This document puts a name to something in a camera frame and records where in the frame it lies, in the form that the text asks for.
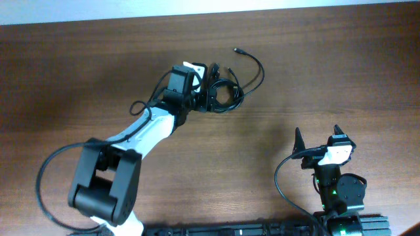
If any long black usb cable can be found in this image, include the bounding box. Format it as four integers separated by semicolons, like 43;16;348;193
226;47;266;102

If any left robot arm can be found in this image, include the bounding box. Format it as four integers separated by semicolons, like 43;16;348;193
68;62;207;235

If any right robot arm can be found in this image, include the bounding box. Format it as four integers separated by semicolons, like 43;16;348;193
292;125;367;235

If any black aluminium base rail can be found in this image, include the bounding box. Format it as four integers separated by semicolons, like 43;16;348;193
67;214;393;236

